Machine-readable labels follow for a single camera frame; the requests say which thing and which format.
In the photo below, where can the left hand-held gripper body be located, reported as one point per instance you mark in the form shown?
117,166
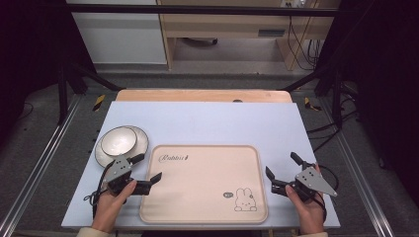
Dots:
118,168

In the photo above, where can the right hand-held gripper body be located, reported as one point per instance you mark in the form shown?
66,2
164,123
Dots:
314,182

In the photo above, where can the person's right hand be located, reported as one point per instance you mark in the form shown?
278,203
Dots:
308,214

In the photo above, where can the person's left hand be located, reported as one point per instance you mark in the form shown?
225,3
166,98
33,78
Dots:
110,205

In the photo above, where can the white bowl with dark rim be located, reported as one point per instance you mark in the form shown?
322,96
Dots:
118,141

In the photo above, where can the beige tray with rabbit print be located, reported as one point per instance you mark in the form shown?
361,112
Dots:
204,184

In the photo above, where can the yellow and black tape strip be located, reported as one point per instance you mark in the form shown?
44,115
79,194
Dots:
309,103
99,102

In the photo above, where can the black metal stand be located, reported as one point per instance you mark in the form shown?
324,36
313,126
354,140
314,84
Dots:
336,98
62,95

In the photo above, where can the pale board on table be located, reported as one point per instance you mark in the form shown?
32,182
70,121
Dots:
210,125

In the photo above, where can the wooden table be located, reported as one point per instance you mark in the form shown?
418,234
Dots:
197,95

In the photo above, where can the black curtain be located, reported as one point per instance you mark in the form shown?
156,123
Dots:
29,46
382,82

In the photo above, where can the white cabinet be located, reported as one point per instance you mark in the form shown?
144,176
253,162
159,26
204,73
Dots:
122,36

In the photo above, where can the wooden desk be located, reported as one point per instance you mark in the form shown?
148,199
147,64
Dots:
224,23

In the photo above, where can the white power strip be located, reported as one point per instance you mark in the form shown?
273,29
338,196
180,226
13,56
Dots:
293,3

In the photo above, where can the aluminium floor rail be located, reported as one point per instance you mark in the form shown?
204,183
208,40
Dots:
359,171
42,158

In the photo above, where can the black horizontal frame bar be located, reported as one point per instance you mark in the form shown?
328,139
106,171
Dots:
197,9

